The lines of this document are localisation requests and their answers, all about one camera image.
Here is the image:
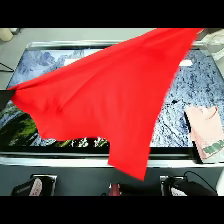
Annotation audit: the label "red T-shirt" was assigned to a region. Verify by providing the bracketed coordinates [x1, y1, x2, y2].
[10, 27, 204, 182]

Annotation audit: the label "silver frame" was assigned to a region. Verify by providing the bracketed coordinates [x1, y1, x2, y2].
[0, 40, 224, 197]

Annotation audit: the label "pink T-shirt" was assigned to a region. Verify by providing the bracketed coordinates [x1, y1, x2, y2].
[184, 105, 224, 160]

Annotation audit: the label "black cable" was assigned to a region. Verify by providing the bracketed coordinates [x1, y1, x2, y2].
[184, 170, 212, 190]

